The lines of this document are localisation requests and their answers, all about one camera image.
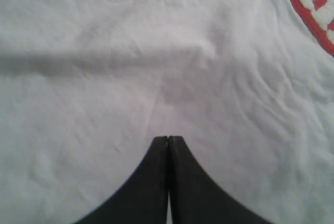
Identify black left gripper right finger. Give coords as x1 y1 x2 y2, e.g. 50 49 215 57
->
169 136 269 224

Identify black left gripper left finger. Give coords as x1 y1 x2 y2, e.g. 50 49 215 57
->
77 136 169 224

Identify white t-shirt red lettering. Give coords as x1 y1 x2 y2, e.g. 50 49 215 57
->
1 0 333 223

